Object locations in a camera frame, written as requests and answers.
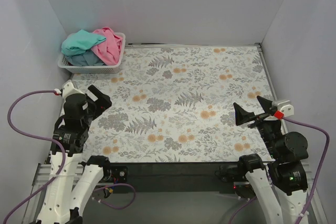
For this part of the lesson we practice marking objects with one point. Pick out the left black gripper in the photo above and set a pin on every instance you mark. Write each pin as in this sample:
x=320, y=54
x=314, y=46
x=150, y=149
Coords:
x=98, y=102

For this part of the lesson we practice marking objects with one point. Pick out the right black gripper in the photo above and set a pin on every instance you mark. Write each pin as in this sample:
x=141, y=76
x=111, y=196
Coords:
x=259, y=118

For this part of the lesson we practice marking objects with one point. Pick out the pink t shirt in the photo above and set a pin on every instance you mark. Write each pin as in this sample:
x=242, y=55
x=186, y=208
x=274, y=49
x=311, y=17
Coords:
x=108, y=51

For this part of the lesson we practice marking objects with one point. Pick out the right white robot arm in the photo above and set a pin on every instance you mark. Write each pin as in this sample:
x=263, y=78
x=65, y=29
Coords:
x=281, y=186

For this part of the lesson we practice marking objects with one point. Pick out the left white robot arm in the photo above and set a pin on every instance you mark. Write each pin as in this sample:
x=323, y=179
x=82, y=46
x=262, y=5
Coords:
x=65, y=200

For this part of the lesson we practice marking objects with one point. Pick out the grey-blue t shirt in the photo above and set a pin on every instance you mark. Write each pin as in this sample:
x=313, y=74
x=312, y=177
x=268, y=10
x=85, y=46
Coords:
x=88, y=58

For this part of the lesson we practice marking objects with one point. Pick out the white plastic laundry basket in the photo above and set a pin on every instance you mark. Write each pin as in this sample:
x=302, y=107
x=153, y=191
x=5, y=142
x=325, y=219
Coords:
x=64, y=64

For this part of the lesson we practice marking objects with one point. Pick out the teal t shirt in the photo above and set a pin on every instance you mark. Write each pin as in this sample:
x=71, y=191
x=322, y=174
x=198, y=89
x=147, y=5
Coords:
x=78, y=43

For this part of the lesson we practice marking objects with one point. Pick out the floral patterned table mat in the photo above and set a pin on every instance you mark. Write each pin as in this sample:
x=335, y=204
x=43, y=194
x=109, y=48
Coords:
x=175, y=104

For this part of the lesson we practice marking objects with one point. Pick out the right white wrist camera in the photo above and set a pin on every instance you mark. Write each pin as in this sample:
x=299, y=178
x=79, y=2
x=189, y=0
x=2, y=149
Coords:
x=283, y=109

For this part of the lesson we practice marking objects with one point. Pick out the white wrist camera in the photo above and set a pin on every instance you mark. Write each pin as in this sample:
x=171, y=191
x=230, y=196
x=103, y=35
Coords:
x=69, y=89
x=283, y=109

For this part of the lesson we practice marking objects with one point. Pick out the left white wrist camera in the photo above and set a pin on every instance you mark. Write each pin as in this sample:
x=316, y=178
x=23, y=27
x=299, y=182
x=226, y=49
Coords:
x=69, y=89

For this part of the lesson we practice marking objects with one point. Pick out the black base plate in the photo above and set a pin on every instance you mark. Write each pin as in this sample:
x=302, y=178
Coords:
x=178, y=177

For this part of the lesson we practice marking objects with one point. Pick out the aluminium frame rail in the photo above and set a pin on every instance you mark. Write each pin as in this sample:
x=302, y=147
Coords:
x=41, y=177

